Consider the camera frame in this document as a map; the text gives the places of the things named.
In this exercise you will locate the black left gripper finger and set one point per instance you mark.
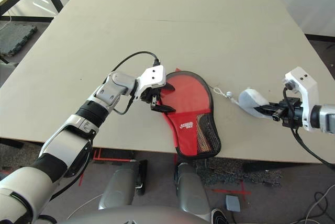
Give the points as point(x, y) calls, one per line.
point(168, 88)
point(162, 109)

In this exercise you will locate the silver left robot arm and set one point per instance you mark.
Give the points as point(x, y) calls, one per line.
point(115, 85)

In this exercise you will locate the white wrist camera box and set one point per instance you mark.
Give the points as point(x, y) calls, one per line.
point(154, 74)
point(306, 85)

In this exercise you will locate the red and black paddle case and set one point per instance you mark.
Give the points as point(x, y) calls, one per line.
point(185, 132)

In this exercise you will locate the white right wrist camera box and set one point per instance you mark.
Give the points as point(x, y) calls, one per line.
point(306, 85)

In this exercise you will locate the grey left robot leg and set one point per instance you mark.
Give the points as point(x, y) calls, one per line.
point(120, 187)

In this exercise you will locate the red floor tape cross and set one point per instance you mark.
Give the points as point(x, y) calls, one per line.
point(231, 192)

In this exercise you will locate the clear plastic wrapper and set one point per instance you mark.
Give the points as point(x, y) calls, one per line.
point(248, 101)

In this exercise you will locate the dark speckled floor mat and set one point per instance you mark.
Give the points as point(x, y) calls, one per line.
point(235, 173)

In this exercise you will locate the blue-grey foot pedal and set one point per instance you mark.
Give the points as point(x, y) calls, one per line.
point(233, 203)

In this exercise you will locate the grey robot leg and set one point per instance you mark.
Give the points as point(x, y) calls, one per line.
point(120, 187)
point(191, 192)

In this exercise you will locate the grey right robot leg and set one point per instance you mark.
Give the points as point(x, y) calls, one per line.
point(191, 192)

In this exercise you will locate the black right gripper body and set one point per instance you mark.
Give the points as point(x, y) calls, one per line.
point(291, 114)

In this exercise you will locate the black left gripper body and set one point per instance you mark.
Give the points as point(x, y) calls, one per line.
point(150, 94)

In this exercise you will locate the grey foam floor mat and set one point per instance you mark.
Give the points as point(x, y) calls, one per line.
point(15, 35)

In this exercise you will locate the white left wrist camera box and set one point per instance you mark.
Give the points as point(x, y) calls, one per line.
point(154, 74)

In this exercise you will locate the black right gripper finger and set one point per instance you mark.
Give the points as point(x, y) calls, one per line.
point(276, 116)
point(269, 107)

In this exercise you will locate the grey robot torso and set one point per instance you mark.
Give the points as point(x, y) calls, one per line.
point(141, 216)

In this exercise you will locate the dark interlocking floor tile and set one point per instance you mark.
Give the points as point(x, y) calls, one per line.
point(21, 156)

